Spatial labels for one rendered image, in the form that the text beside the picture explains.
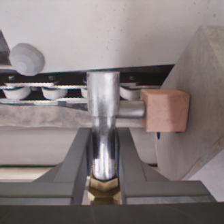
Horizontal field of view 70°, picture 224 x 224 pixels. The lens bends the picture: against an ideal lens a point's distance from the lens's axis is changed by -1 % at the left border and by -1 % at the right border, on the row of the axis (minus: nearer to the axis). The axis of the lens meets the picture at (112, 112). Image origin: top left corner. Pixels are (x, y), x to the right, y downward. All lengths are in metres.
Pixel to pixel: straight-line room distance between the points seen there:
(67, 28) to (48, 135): 0.26
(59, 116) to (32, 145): 0.12
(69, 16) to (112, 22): 0.05
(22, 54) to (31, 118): 0.19
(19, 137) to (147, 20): 0.37
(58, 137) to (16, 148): 0.13
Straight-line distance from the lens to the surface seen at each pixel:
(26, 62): 0.23
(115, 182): 0.16
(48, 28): 0.23
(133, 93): 0.26
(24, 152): 0.50
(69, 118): 0.37
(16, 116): 0.41
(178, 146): 0.17
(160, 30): 0.22
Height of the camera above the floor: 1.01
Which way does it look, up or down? 49 degrees down
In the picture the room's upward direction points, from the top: 178 degrees clockwise
